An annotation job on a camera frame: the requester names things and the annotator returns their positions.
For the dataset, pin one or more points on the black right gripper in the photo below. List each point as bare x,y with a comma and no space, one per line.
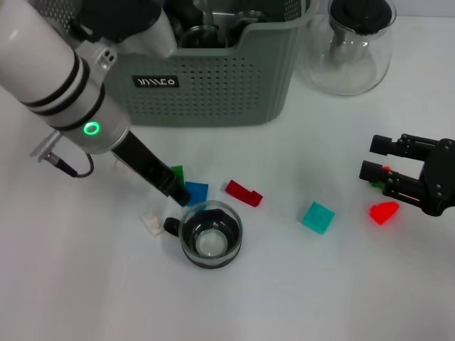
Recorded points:
439,177

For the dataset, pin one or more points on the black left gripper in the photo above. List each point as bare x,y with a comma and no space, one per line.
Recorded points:
145,163

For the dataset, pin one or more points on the green translucent toy brick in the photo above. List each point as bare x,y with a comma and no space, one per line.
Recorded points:
179,174

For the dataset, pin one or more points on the grey-green perforated storage bin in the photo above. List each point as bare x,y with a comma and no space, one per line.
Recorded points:
213,89

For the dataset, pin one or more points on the blue square toy plate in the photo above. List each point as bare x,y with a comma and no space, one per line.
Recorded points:
199,190

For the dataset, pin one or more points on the small green toy brick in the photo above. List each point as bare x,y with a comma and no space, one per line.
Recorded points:
376,185

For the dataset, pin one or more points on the red sloped toy brick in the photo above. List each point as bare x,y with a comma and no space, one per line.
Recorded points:
384,212

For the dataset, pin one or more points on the dark red toy brick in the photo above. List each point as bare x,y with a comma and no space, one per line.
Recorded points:
244,193

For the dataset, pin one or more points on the teal square toy plate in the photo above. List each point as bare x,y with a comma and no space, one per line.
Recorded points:
318,217

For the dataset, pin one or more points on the clear glass carafe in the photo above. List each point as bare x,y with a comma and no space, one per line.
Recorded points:
348,71

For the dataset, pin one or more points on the black carafe lid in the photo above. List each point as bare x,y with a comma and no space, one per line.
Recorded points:
362,14

